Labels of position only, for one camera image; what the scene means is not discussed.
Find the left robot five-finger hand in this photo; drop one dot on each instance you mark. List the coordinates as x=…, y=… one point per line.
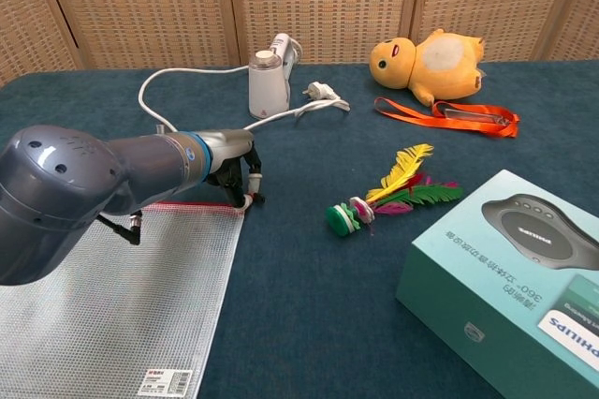
x=231, y=146

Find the mesh zipper pouch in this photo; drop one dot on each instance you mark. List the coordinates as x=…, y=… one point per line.
x=140, y=300

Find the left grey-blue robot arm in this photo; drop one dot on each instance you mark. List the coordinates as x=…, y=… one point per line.
x=70, y=193

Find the white handheld steamer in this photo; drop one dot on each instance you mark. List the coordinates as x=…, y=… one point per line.
x=267, y=90

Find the woven rattan folding screen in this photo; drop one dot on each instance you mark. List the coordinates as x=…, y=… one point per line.
x=318, y=1

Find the colourful feather shuttlecock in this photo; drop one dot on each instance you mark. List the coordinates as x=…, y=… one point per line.
x=407, y=167

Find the blue felt table cover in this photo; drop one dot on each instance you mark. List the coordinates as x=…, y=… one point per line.
x=318, y=305

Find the yellow plush duck toy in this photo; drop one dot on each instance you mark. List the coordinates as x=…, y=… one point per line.
x=444, y=66

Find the teal speaker product box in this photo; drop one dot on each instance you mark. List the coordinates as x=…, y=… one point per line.
x=496, y=286

